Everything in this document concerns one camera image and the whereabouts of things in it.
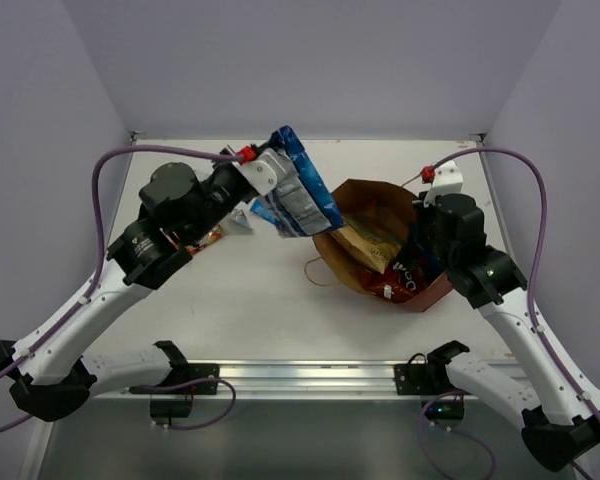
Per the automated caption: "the small silver blue snack packet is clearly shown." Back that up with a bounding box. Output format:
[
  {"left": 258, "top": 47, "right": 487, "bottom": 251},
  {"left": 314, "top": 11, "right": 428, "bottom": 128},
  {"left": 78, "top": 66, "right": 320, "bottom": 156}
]
[{"left": 222, "top": 209, "right": 254, "bottom": 235}]

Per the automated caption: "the small blue white snack packet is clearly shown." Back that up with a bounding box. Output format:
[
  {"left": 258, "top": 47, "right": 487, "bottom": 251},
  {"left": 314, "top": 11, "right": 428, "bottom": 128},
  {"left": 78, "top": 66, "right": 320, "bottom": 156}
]
[{"left": 250, "top": 198, "right": 279, "bottom": 226}]

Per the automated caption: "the orange snack packet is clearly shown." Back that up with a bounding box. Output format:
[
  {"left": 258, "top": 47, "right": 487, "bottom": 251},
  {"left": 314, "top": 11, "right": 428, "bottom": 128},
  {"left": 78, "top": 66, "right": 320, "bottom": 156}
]
[{"left": 161, "top": 225, "right": 225, "bottom": 256}]

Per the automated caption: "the red paper bag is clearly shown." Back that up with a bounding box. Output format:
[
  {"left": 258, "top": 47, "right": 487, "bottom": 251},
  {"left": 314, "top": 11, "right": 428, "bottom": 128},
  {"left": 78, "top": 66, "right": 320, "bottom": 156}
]
[{"left": 312, "top": 179, "right": 451, "bottom": 313}]

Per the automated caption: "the dark blue snack bag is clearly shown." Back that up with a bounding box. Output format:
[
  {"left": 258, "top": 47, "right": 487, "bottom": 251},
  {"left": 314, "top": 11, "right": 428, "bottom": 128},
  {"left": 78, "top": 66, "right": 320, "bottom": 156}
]
[{"left": 259, "top": 125, "right": 345, "bottom": 238}]

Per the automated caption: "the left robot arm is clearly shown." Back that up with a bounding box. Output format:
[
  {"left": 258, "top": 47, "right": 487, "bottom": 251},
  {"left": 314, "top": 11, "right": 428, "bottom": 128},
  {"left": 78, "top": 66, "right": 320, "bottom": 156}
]
[{"left": 0, "top": 162, "right": 277, "bottom": 422}]

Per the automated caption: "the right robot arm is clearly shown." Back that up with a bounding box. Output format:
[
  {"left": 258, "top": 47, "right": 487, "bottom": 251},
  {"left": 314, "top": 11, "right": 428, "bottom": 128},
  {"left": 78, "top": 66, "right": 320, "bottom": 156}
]
[{"left": 414, "top": 193, "right": 600, "bottom": 472}]

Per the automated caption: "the brown kraft snack bag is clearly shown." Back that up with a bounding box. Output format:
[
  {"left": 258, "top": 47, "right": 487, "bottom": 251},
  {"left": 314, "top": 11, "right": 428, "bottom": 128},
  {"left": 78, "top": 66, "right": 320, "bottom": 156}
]
[{"left": 331, "top": 200, "right": 409, "bottom": 273}]

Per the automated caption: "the red snack packet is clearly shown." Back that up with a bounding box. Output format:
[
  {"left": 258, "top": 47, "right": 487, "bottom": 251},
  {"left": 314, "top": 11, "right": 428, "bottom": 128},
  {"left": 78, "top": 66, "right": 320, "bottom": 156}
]
[{"left": 361, "top": 245, "right": 430, "bottom": 303}]

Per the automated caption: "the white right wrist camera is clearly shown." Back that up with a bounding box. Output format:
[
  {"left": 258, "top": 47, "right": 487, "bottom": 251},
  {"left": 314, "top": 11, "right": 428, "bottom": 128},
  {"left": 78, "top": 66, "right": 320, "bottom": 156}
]
[{"left": 420, "top": 160, "right": 463, "bottom": 207}]

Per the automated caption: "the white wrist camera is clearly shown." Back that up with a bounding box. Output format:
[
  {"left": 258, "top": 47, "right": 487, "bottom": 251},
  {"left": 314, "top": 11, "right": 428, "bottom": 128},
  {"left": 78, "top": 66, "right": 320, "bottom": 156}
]
[
  {"left": 420, "top": 160, "right": 463, "bottom": 207},
  {"left": 237, "top": 147, "right": 293, "bottom": 196}
]

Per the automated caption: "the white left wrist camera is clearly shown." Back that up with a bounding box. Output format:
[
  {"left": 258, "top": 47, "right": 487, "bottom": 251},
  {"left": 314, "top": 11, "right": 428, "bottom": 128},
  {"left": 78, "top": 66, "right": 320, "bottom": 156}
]
[{"left": 237, "top": 147, "right": 293, "bottom": 196}]

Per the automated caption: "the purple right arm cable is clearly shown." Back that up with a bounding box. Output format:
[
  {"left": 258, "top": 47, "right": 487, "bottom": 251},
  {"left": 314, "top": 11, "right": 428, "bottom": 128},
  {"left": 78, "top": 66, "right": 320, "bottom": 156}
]
[{"left": 422, "top": 147, "right": 600, "bottom": 480}]

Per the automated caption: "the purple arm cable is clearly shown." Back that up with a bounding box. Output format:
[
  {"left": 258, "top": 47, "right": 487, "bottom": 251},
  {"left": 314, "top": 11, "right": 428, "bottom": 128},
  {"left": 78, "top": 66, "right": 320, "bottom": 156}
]
[
  {"left": 422, "top": 147, "right": 600, "bottom": 480},
  {"left": 0, "top": 144, "right": 246, "bottom": 441}
]

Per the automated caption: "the aluminium right table rail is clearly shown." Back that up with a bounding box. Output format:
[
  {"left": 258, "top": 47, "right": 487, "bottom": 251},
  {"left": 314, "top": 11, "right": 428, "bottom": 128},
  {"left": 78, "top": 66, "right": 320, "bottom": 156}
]
[{"left": 472, "top": 132, "right": 511, "bottom": 261}]

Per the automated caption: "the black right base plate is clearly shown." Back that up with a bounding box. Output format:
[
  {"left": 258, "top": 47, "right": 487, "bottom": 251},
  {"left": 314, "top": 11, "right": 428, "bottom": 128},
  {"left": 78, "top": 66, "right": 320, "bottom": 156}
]
[{"left": 393, "top": 363, "right": 435, "bottom": 396}]

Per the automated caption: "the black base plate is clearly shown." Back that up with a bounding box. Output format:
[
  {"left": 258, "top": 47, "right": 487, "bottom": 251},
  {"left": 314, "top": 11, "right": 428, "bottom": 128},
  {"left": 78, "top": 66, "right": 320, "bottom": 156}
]
[
  {"left": 393, "top": 363, "right": 435, "bottom": 396},
  {"left": 129, "top": 363, "right": 220, "bottom": 396}
]

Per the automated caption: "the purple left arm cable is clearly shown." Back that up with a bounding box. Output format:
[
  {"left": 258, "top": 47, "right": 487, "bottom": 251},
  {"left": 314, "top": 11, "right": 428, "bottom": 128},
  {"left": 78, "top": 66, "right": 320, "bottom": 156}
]
[{"left": 0, "top": 144, "right": 246, "bottom": 441}]

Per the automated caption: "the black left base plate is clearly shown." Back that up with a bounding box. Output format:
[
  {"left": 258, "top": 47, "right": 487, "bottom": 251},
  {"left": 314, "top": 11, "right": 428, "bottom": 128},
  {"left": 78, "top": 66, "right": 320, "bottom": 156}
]
[{"left": 129, "top": 363, "right": 220, "bottom": 396}]

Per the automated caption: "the aluminium front rail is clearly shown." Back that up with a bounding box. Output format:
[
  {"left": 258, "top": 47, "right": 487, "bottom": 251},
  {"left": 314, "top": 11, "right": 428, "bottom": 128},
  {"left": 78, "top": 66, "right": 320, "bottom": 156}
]
[{"left": 94, "top": 357, "right": 524, "bottom": 401}]

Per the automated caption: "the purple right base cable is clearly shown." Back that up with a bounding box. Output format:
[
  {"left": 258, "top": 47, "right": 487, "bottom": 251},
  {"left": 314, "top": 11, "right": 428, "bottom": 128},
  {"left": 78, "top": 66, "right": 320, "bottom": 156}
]
[{"left": 416, "top": 384, "right": 497, "bottom": 480}]

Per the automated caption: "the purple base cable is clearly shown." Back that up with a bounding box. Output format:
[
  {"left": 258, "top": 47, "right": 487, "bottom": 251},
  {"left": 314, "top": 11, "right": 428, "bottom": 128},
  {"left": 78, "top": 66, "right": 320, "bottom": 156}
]
[
  {"left": 416, "top": 384, "right": 497, "bottom": 480},
  {"left": 149, "top": 377, "right": 237, "bottom": 431}
]

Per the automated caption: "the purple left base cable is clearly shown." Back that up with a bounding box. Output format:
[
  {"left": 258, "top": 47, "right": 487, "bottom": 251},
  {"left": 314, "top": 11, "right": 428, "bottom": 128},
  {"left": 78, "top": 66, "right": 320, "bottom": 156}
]
[{"left": 149, "top": 377, "right": 237, "bottom": 431}]

